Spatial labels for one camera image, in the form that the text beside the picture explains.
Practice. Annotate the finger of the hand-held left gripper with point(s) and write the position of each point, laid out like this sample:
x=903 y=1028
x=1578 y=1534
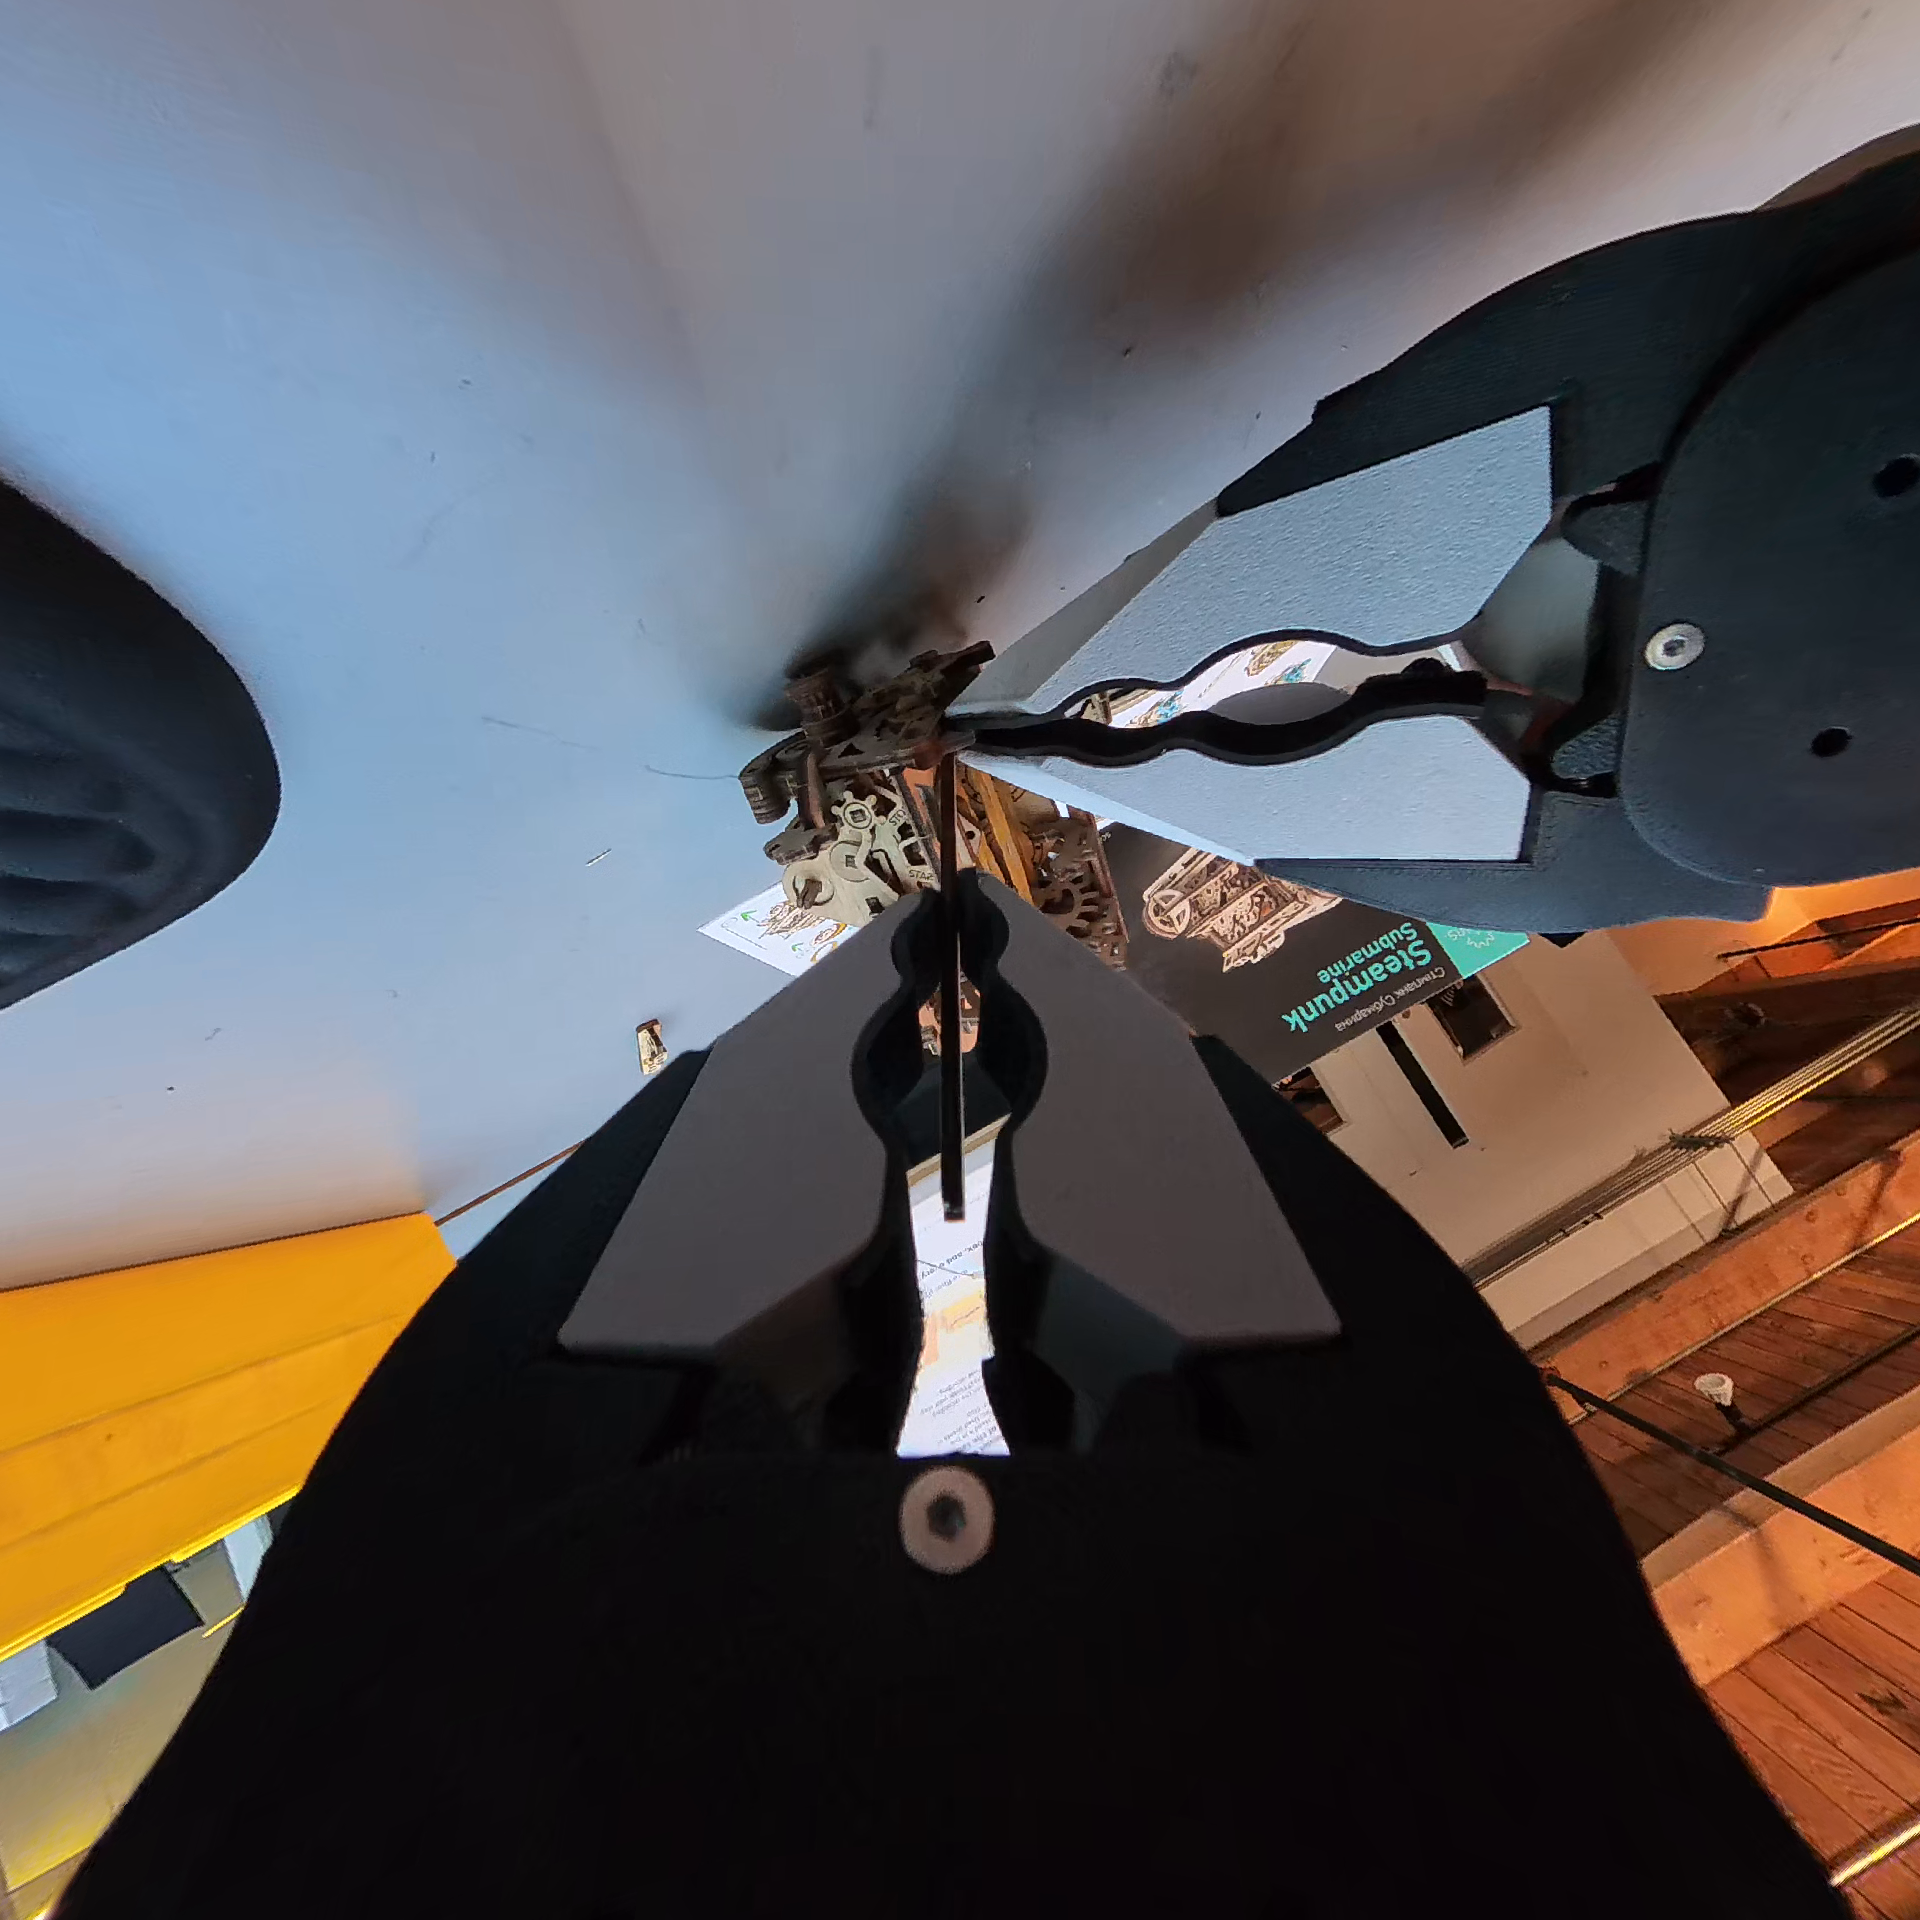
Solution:
x=1348 y=797
x=1348 y=553

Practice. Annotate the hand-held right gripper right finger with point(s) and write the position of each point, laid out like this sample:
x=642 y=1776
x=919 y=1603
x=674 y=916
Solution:
x=1170 y=1201

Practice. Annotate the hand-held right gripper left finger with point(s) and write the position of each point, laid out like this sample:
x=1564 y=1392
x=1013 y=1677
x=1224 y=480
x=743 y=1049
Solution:
x=721 y=1201

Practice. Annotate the wooden mechanical model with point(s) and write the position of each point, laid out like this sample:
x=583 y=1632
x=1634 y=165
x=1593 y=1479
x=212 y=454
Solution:
x=841 y=778

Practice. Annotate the black model kit box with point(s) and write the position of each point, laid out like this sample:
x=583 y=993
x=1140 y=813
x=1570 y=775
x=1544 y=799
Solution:
x=1318 y=960

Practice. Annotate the model instruction booklet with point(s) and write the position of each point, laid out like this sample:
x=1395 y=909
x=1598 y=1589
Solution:
x=945 y=1319

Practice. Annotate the yellow plastic bin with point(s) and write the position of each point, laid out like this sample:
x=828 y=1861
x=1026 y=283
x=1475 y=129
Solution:
x=182 y=1395

